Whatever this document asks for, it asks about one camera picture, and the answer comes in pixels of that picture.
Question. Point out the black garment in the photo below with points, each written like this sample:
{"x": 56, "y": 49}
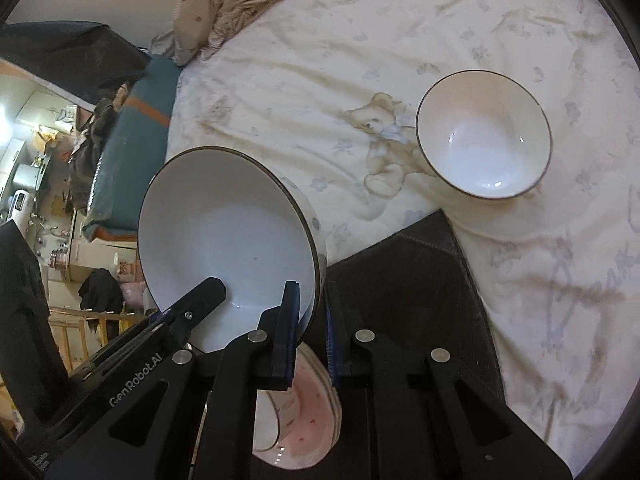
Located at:
{"x": 100, "y": 290}

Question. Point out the pink strawberry plate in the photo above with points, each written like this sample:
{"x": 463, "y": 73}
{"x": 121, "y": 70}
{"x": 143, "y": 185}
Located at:
{"x": 339, "y": 417}
{"x": 310, "y": 425}

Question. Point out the cream printed blanket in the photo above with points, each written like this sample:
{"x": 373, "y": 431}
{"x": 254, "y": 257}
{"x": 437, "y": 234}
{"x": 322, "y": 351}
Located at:
{"x": 350, "y": 60}

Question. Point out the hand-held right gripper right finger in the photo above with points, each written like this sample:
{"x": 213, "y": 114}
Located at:
{"x": 331, "y": 340}

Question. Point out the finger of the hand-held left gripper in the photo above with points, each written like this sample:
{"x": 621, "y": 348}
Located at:
{"x": 200, "y": 300}

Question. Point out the teal cushion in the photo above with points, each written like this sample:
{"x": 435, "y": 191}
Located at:
{"x": 130, "y": 160}

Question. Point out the white appliance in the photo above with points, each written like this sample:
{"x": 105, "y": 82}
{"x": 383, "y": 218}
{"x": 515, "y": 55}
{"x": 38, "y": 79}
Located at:
{"x": 21, "y": 200}

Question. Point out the black cloth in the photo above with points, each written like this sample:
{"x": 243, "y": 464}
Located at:
{"x": 65, "y": 55}

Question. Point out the wooden rack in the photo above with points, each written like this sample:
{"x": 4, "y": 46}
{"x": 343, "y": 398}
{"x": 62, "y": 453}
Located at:
{"x": 75, "y": 332}

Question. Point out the dark brown leather mat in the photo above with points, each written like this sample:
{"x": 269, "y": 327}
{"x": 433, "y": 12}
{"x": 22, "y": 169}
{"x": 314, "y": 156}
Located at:
{"x": 410, "y": 285}

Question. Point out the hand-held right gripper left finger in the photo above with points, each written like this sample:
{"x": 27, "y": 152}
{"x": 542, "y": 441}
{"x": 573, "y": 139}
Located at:
{"x": 295, "y": 320}

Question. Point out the dark green cloth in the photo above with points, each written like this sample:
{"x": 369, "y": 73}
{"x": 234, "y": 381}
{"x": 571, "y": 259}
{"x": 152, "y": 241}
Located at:
{"x": 95, "y": 155}

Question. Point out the beige floral pillow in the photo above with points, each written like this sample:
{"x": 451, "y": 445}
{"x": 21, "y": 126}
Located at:
{"x": 197, "y": 10}

